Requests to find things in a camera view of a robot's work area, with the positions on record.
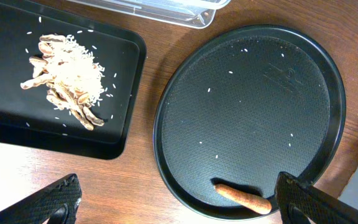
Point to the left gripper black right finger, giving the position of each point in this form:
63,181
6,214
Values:
300,202

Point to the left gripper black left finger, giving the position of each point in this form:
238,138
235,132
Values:
56,203

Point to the orange carrot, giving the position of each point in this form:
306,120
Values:
253,202

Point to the food scraps and rice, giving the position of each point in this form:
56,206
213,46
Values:
73,78

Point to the round black tray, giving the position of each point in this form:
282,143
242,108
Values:
247,105

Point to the black rectangular tray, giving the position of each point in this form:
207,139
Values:
28,119

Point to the clear plastic bin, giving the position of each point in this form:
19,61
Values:
196,14

